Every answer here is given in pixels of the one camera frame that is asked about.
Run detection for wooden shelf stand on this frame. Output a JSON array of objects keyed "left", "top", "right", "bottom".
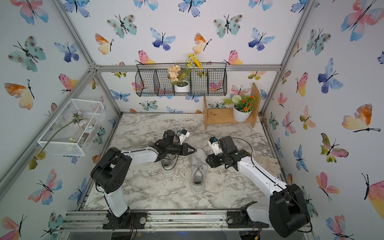
[{"left": 203, "top": 83, "right": 262, "bottom": 130}]

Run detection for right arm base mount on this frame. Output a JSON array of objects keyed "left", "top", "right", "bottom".
[{"left": 226, "top": 201, "right": 271, "bottom": 229}]

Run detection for aluminium front rail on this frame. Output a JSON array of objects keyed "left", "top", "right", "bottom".
[{"left": 56, "top": 209, "right": 314, "bottom": 240}]

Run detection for white pot orange flowers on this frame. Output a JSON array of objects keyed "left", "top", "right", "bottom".
[{"left": 224, "top": 95, "right": 257, "bottom": 123}]

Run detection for pink artificial flower stem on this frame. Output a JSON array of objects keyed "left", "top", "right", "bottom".
[{"left": 29, "top": 110, "right": 88, "bottom": 170}]

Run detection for black wire wall basket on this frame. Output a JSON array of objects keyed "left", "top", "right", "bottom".
[{"left": 133, "top": 62, "right": 228, "bottom": 97}]

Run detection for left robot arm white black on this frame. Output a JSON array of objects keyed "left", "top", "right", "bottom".
[{"left": 91, "top": 129, "right": 196, "bottom": 218}]

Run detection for white sneaker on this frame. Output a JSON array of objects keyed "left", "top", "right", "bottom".
[
  {"left": 191, "top": 149, "right": 208, "bottom": 194},
  {"left": 161, "top": 154, "right": 177, "bottom": 177}
]

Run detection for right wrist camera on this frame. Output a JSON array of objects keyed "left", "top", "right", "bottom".
[{"left": 208, "top": 137, "right": 223, "bottom": 156}]

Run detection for beige work glove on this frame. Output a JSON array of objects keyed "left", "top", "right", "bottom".
[{"left": 255, "top": 156, "right": 282, "bottom": 180}]

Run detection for white wire mesh basket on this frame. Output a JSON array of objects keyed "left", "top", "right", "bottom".
[{"left": 37, "top": 99, "right": 106, "bottom": 157}]

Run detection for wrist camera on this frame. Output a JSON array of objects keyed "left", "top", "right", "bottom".
[
  {"left": 208, "top": 137, "right": 223, "bottom": 156},
  {"left": 177, "top": 129, "right": 190, "bottom": 145}
]

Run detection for white pot peach flowers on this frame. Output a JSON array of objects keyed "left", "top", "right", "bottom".
[{"left": 168, "top": 53, "right": 203, "bottom": 93}]

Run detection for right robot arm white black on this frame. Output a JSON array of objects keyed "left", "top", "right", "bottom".
[{"left": 206, "top": 136, "right": 311, "bottom": 238}]

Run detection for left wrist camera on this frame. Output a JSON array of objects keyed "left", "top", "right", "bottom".
[{"left": 177, "top": 129, "right": 190, "bottom": 145}]

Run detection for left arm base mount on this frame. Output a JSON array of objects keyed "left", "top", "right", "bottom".
[{"left": 103, "top": 210, "right": 148, "bottom": 230}]

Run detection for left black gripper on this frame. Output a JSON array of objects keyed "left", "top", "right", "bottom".
[{"left": 166, "top": 144, "right": 197, "bottom": 157}]

